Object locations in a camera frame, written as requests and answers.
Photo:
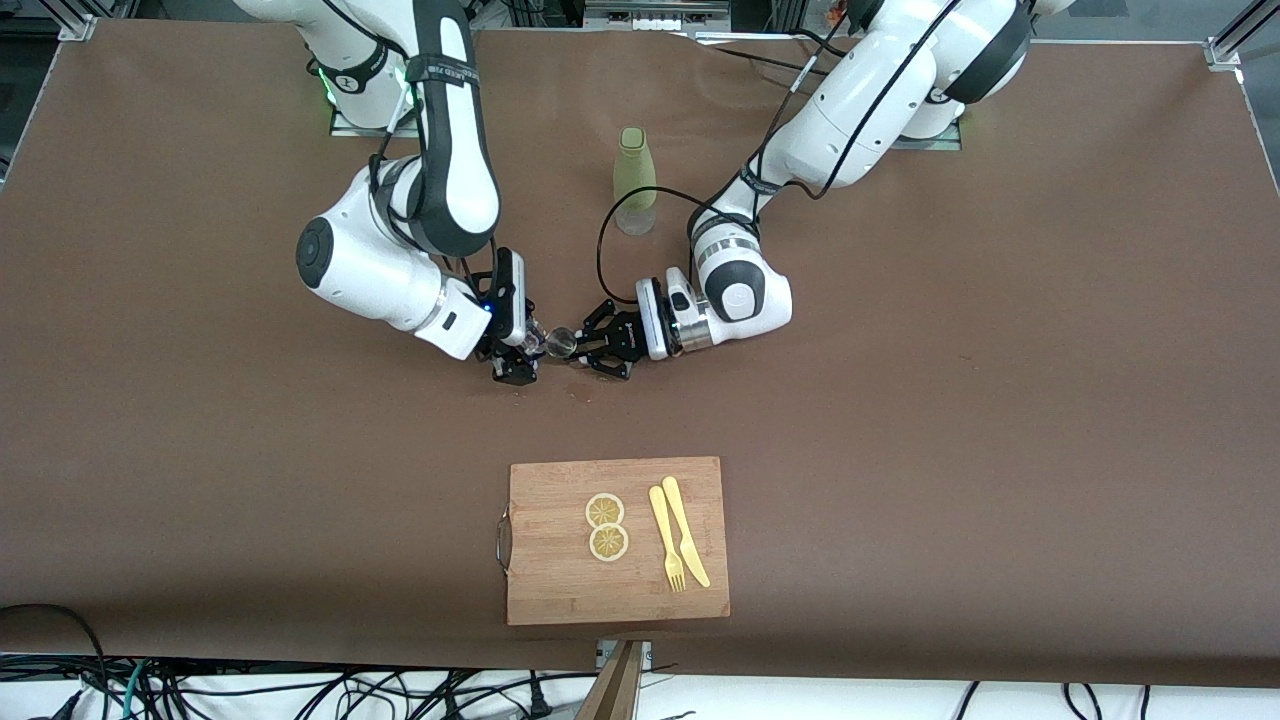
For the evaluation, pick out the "lemon slice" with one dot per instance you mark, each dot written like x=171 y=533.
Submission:
x=605 y=510
x=608 y=543

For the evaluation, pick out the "small clear glass cup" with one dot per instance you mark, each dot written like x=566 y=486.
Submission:
x=535 y=343

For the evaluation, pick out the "wooden cutting board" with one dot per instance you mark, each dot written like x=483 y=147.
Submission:
x=560 y=570

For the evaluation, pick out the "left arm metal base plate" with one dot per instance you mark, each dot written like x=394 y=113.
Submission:
x=940 y=145

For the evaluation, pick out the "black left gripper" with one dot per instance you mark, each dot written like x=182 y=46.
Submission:
x=622 y=338

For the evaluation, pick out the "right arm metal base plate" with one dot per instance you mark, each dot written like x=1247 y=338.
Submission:
x=350 y=128

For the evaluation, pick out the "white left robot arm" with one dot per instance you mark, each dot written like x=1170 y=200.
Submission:
x=850 y=110

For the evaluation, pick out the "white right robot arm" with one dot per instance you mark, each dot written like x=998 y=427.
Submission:
x=440 y=150

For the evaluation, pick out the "glass bottle with green sleeve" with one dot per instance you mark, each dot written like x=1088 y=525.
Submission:
x=635 y=170

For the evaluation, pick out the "yellow plastic fork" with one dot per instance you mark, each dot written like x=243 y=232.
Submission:
x=664 y=530

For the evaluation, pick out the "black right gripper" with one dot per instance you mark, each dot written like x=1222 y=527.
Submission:
x=497 y=347

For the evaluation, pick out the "brown table mat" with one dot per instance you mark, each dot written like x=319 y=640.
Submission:
x=900 y=500

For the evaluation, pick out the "slanted stand post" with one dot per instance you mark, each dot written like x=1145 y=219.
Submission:
x=615 y=690

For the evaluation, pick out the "steel double jigger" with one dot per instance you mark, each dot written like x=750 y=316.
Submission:
x=562 y=343

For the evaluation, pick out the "yellow plastic knife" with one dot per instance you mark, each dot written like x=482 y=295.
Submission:
x=683 y=525

